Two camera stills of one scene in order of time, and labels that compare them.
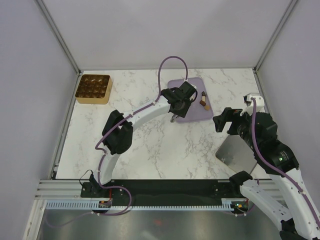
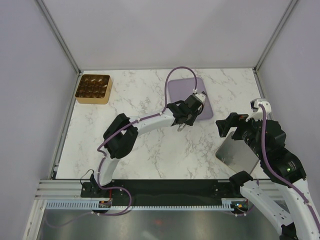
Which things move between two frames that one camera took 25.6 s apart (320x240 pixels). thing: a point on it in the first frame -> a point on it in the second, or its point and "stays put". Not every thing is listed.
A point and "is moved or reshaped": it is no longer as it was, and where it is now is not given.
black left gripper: [183, 113] -> [191, 121]
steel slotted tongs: [172, 118] is moved or reshaped
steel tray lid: [237, 154] stays put
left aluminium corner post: [58, 36] stays put
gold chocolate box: [94, 89] stays put
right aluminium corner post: [292, 4] stays put
